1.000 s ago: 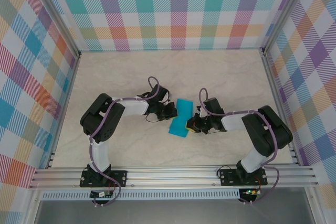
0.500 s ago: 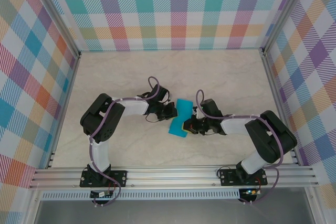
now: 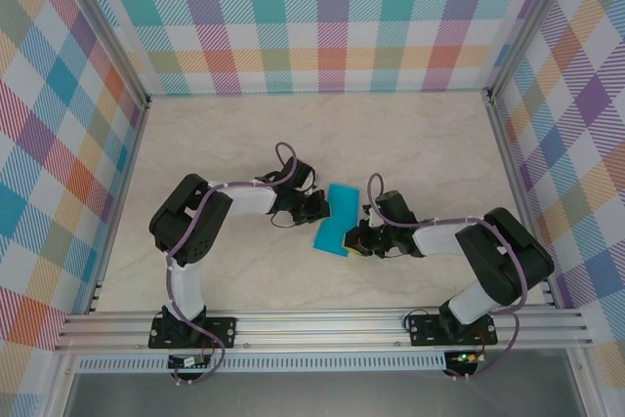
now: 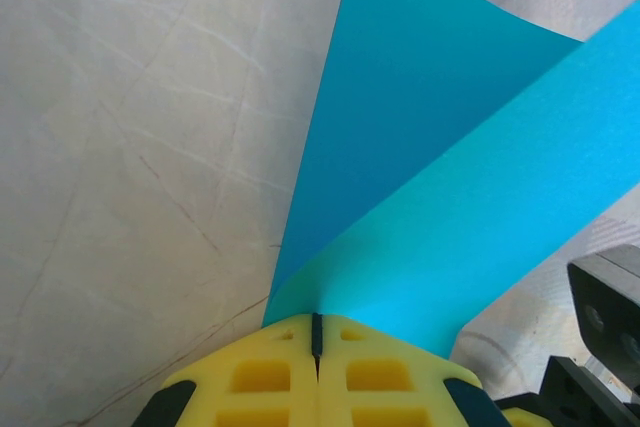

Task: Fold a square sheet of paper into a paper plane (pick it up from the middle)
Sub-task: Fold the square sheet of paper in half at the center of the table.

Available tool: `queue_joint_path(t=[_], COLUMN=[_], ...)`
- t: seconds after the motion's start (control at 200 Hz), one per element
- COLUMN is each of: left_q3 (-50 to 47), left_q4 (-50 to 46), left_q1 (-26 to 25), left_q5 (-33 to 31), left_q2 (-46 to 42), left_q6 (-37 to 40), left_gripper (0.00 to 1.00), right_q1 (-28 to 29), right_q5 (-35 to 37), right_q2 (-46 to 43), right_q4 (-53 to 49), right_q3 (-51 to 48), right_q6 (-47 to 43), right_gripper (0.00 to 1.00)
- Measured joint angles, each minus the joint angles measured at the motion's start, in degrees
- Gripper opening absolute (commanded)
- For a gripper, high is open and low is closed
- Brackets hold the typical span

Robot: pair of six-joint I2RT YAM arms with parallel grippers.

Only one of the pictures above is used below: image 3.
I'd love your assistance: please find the thin red base wire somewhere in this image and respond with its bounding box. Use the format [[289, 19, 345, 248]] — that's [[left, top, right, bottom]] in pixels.
[[200, 331, 219, 362]]

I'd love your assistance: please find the thin black gripper wire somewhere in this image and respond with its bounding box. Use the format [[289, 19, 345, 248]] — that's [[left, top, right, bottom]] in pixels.
[[378, 248, 416, 262], [270, 211, 305, 230]]

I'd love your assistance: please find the long aluminium mounting rail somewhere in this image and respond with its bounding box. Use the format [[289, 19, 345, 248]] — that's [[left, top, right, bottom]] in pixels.
[[53, 308, 595, 353]]

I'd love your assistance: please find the aluminium frame post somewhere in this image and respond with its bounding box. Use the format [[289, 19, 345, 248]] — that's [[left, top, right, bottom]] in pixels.
[[480, 0, 587, 102], [57, 0, 151, 106]]

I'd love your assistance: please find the blue square paper sheet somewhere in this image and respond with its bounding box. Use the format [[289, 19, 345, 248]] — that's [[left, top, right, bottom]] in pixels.
[[312, 184, 361, 259]]

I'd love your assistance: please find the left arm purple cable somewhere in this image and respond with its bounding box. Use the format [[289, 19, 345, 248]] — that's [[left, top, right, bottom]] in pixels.
[[164, 142, 300, 386]]

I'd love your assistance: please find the grey metal panel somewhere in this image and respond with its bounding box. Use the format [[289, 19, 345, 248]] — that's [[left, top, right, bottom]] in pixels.
[[46, 370, 600, 417]]

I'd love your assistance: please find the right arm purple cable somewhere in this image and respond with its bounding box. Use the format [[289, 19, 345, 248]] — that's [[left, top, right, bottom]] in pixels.
[[365, 172, 529, 382]]

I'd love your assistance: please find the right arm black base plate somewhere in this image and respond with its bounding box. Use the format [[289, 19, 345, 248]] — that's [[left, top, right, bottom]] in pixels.
[[406, 314, 499, 348]]

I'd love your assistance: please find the small black circuit board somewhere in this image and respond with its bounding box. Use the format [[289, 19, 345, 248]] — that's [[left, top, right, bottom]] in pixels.
[[167, 354, 212, 370]]

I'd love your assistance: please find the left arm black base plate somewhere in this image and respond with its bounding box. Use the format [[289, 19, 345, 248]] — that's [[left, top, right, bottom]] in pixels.
[[147, 316, 238, 351]]

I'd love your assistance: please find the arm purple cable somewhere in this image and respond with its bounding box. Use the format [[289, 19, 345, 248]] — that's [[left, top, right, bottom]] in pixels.
[[164, 142, 300, 386], [365, 172, 529, 382]]

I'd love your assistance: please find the aluminium table side rail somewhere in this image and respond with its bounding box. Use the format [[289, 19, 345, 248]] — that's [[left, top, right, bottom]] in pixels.
[[83, 97, 151, 315], [480, 89, 561, 310]]

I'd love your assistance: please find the thin black base wire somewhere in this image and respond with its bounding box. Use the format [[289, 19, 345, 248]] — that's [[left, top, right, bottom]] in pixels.
[[404, 302, 443, 333]]

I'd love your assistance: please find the slotted grey cable duct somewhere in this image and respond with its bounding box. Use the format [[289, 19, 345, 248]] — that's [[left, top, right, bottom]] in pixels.
[[76, 355, 448, 374]]

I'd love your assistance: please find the circuit board with green light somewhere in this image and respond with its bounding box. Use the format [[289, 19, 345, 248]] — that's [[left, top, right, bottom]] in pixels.
[[449, 350, 485, 365]]

